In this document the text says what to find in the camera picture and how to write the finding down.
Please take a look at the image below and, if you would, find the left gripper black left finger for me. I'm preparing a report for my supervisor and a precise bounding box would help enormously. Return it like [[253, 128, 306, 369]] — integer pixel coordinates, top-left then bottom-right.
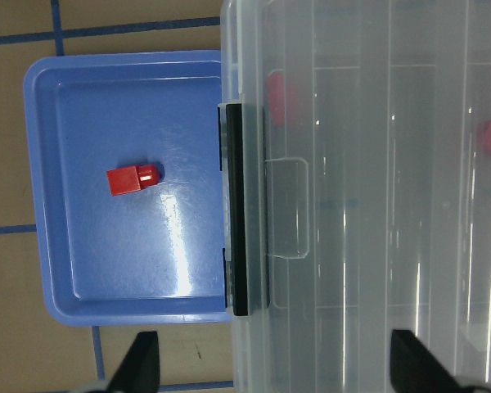
[[108, 331, 160, 389]]

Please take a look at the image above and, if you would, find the clear plastic storage box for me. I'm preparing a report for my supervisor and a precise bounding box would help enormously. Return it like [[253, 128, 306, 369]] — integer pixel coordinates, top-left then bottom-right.
[[220, 0, 491, 393]]

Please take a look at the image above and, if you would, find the blue plastic tray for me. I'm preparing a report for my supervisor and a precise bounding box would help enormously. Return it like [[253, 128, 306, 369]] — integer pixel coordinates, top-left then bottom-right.
[[23, 50, 228, 326]]

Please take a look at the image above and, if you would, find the black box latch handle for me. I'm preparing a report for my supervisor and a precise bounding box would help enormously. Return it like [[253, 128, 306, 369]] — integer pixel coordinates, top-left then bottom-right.
[[218, 102, 268, 318]]

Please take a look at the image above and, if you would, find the clear plastic box lid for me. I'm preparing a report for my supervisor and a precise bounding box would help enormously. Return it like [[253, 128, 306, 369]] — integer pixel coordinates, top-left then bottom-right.
[[257, 0, 491, 393]]

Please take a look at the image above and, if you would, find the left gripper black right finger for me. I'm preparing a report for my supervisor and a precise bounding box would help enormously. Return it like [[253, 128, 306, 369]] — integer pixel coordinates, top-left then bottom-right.
[[390, 329, 462, 391]]

